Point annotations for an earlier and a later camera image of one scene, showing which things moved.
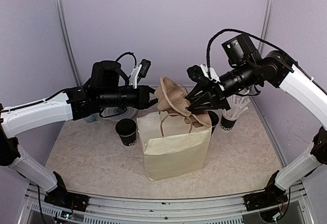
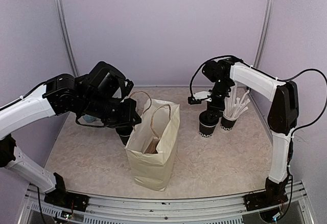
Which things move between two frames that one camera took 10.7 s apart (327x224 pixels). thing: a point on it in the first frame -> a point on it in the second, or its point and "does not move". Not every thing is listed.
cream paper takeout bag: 172,146 -> 152,147
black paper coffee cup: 129,140 -> 124,133
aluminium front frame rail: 222,209 does not move
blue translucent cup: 92,118 does not move
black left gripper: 143,101 -> 129,114
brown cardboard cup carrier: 169,96 -> 152,148
